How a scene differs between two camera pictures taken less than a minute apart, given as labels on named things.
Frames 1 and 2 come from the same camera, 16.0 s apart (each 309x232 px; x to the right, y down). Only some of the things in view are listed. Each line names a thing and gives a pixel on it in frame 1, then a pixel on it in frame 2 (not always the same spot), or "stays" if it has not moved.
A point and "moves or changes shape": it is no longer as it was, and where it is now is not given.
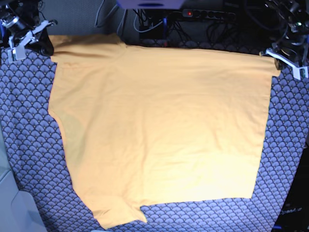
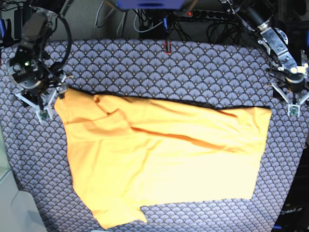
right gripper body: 300,71 → 294,88
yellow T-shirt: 152,126 moves or changes shape
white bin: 18,212 stays
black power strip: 212,14 stays
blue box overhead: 151,4 stays
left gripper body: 19,51 → 39,82
